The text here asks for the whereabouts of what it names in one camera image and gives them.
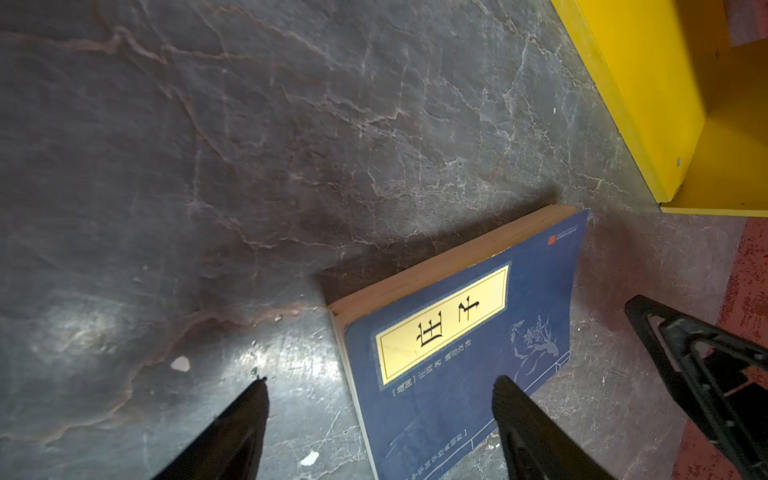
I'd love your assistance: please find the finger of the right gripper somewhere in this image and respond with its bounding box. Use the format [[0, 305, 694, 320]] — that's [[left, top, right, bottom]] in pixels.
[[624, 295, 767, 479]]

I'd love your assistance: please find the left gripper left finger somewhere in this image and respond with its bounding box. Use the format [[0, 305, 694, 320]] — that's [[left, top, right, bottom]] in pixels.
[[155, 378, 269, 480]]

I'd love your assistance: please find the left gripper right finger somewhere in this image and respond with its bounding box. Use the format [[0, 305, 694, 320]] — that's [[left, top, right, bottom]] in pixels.
[[492, 376, 612, 479]]

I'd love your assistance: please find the small navy book left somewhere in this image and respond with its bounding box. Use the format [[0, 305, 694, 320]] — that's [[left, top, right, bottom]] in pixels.
[[329, 205, 589, 479]]

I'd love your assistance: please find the yellow pink blue bookshelf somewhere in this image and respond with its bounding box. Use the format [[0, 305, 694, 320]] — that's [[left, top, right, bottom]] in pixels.
[[554, 0, 767, 217]]

